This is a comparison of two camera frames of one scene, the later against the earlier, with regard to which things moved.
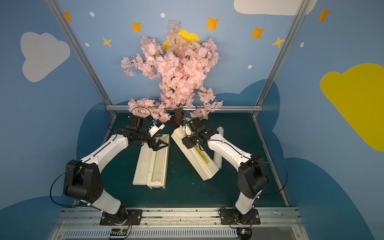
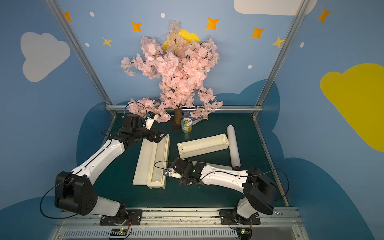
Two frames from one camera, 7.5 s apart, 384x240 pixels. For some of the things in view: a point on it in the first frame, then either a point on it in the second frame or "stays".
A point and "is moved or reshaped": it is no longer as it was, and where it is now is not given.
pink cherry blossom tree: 182,68 stays
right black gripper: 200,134 -> 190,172
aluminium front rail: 180,224 stays
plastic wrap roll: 218,158 -> 233,146
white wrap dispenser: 157,165 stays
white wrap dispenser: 205,166 is moved or reshaped
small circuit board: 118,232 stays
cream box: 141,175 stays
